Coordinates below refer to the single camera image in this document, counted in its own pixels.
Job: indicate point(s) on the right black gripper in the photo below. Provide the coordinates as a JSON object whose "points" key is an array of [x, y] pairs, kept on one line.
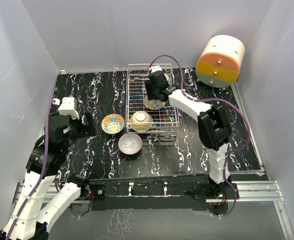
{"points": [[149, 87]]}

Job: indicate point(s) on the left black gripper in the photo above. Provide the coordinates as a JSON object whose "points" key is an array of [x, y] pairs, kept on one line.
{"points": [[87, 129]]}

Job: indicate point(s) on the white orange flower bowl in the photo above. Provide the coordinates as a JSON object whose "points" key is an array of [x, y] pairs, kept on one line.
{"points": [[153, 104]]}

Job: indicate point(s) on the orange blue floral bowl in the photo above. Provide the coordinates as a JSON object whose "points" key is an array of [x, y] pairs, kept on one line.
{"points": [[113, 124]]}

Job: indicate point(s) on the yellow teal sun bowl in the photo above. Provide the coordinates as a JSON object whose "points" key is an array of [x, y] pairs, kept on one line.
{"points": [[141, 121]]}

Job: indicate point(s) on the grey red-rimmed patterned bowl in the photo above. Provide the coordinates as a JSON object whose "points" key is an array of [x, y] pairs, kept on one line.
{"points": [[130, 143]]}

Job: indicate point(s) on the blue patterned bowl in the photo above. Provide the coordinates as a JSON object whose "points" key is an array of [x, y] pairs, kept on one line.
{"points": [[168, 78]]}

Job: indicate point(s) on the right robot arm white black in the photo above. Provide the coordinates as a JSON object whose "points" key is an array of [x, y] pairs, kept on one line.
{"points": [[213, 126]]}

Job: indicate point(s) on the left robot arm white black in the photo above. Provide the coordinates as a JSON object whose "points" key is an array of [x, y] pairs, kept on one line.
{"points": [[30, 219]]}

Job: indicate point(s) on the round pastel drawer cabinet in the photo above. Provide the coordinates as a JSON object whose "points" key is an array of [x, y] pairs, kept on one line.
{"points": [[220, 62]]}

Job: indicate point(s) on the black front mounting bar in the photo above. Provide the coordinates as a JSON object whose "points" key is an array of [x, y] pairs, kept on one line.
{"points": [[196, 192]]}

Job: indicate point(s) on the white wire dish rack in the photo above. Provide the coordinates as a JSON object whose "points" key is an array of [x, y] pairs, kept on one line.
{"points": [[165, 118]]}

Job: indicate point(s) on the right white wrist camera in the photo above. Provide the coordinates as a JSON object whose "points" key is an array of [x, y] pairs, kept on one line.
{"points": [[154, 69]]}

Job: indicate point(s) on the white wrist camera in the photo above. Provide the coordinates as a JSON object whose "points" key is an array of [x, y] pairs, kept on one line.
{"points": [[154, 69], [68, 107]]}

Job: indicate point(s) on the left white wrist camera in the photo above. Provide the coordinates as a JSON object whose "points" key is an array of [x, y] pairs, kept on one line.
{"points": [[68, 107]]}

